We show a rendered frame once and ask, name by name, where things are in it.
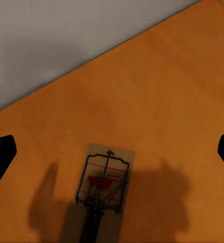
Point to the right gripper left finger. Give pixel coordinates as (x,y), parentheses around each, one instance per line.
(8,150)

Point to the cabinet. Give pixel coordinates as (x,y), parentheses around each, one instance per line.
(159,94)

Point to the mousetrap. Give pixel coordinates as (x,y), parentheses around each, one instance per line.
(97,208)

